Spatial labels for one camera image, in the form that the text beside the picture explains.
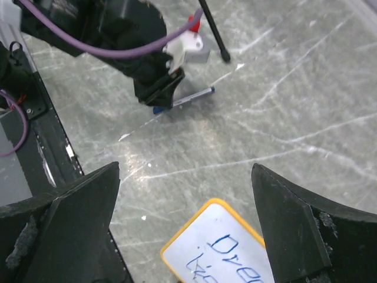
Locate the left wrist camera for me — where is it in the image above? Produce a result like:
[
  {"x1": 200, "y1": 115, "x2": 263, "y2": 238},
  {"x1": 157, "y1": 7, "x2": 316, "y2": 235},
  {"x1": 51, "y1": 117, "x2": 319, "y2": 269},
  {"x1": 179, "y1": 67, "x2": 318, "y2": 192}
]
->
[{"x1": 163, "y1": 20, "x2": 211, "y2": 74}]

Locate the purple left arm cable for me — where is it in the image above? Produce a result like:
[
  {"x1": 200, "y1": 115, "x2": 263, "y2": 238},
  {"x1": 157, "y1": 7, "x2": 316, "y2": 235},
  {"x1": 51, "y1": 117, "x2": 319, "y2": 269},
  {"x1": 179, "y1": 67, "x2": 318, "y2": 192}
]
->
[{"x1": 0, "y1": 0, "x2": 204, "y2": 157}]

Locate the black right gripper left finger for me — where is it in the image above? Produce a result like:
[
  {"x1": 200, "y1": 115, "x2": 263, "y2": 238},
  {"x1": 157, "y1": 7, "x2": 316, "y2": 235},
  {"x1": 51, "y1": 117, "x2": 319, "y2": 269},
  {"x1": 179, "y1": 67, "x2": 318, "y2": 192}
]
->
[{"x1": 1, "y1": 162, "x2": 133, "y2": 282}]

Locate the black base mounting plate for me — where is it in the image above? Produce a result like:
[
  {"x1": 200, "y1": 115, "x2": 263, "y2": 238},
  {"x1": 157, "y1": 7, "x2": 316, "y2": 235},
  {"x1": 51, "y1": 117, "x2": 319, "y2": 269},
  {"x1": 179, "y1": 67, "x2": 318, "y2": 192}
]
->
[{"x1": 1, "y1": 40, "x2": 84, "y2": 199}]

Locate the yellow framed small whiteboard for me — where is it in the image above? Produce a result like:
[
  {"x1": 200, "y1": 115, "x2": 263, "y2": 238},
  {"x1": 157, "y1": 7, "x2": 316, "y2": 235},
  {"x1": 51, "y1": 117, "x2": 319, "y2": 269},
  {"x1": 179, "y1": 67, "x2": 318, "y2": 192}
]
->
[{"x1": 160, "y1": 198, "x2": 274, "y2": 283}]

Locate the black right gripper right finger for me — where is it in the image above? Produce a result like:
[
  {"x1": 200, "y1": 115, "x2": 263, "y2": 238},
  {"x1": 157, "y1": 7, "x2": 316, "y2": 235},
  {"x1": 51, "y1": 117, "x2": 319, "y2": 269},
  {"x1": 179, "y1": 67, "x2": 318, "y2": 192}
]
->
[{"x1": 251, "y1": 163, "x2": 376, "y2": 282}]

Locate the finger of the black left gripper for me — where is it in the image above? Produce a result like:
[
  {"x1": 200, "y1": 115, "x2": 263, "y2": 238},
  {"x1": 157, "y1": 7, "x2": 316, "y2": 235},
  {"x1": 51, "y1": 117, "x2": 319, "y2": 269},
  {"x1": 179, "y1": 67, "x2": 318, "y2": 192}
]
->
[{"x1": 137, "y1": 68, "x2": 185, "y2": 108}]

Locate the white marker pen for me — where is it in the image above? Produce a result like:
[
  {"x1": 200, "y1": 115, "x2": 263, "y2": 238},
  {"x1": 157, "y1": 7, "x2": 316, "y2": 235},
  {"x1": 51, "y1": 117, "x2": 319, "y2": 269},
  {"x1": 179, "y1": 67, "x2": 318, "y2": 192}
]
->
[{"x1": 172, "y1": 86, "x2": 215, "y2": 107}]

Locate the blue marker cap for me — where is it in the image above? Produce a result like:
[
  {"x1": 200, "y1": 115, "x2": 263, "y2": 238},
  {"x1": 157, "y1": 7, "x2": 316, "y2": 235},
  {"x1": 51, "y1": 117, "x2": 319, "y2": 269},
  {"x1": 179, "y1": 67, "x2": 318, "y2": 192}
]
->
[{"x1": 153, "y1": 107, "x2": 170, "y2": 115}]

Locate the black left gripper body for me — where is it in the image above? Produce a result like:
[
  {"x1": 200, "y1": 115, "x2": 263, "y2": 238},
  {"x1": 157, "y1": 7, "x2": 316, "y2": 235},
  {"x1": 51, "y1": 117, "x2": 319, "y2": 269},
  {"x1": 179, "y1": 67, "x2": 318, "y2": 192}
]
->
[{"x1": 111, "y1": 51, "x2": 173, "y2": 97}]

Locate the black perforated music stand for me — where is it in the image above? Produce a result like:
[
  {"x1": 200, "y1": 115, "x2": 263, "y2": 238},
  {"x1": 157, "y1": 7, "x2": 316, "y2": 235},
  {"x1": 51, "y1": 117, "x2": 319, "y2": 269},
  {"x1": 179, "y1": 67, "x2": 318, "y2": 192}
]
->
[{"x1": 199, "y1": 0, "x2": 231, "y2": 63}]

